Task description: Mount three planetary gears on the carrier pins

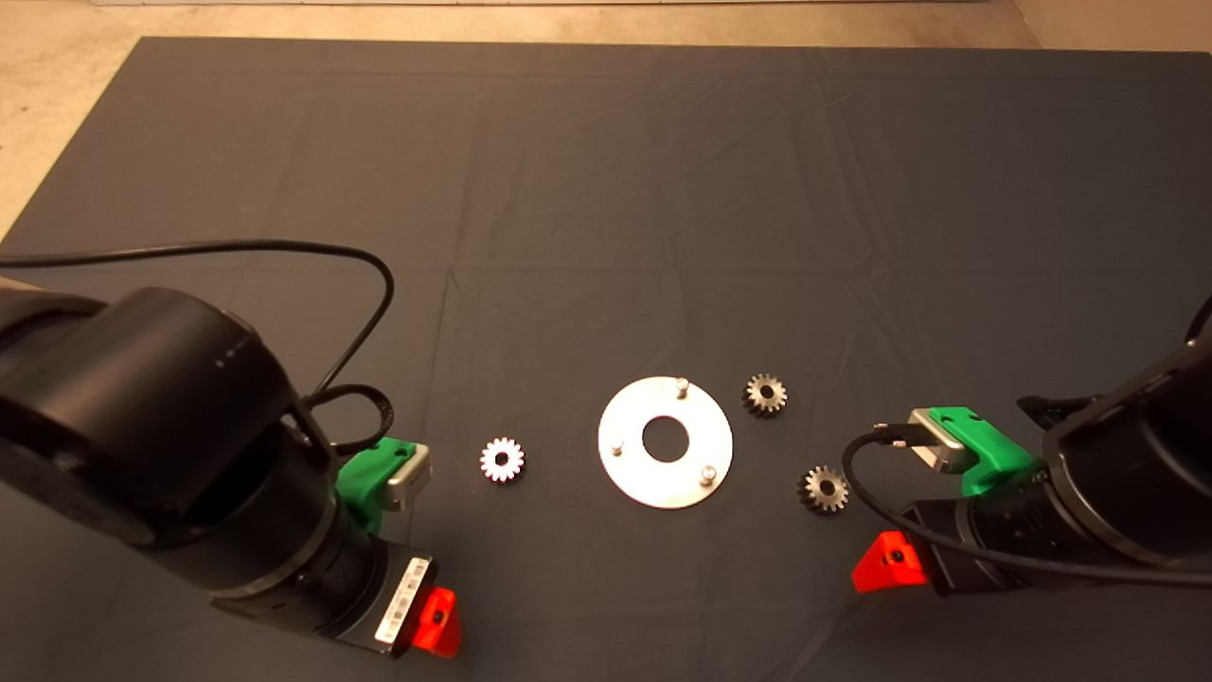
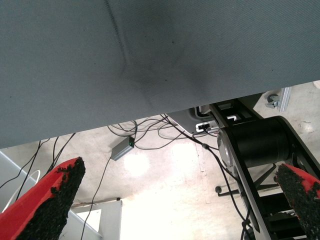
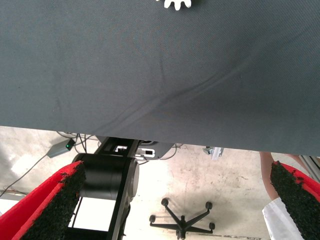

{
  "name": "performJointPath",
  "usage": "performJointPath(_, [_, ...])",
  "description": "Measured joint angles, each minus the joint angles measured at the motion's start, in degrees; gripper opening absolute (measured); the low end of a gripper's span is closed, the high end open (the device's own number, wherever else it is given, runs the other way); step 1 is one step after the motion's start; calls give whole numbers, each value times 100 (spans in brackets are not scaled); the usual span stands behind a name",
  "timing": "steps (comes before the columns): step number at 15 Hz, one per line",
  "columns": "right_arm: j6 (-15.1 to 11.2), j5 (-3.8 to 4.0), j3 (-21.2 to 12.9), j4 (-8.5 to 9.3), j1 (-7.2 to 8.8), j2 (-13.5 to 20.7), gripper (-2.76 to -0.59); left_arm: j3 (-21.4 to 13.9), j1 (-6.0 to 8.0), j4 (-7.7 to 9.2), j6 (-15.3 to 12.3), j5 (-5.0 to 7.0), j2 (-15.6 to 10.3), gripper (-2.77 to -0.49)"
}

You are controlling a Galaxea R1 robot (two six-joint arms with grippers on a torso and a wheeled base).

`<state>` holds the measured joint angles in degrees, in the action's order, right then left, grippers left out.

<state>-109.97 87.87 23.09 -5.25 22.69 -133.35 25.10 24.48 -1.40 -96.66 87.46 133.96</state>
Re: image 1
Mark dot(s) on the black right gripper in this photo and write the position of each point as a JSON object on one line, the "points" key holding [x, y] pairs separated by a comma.
{"points": [[947, 559]]}

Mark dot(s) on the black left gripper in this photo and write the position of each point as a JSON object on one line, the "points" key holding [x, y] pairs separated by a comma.
{"points": [[360, 597]]}

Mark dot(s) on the small steel planetary gear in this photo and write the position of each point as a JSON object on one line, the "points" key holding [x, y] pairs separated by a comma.
{"points": [[755, 399], [812, 493], [490, 461]]}

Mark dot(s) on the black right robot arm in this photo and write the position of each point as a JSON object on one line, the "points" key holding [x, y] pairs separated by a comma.
{"points": [[1136, 474]]}

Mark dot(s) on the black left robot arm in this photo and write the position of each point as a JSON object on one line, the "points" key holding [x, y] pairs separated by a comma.
{"points": [[142, 407]]}

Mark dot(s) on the round metal carrier plate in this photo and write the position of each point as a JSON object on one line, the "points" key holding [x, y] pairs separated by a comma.
{"points": [[634, 474]]}

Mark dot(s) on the dark grey table cloth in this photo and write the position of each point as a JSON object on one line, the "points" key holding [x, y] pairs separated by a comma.
{"points": [[606, 189]]}

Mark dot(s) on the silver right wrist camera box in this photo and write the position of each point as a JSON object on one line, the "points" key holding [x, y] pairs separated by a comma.
{"points": [[937, 440]]}

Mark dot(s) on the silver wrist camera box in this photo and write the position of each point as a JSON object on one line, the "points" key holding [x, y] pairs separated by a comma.
{"points": [[412, 474], [937, 440]]}

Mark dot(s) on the green right camera mount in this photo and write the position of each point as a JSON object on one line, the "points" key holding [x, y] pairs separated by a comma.
{"points": [[994, 455]]}

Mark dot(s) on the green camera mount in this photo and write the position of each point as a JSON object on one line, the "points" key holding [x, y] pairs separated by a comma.
{"points": [[994, 455], [365, 478]]}

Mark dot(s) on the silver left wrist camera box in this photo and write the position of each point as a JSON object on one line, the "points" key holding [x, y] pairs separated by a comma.
{"points": [[412, 474]]}

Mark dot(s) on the green left camera mount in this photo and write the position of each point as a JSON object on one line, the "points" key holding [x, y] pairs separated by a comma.
{"points": [[365, 478]]}

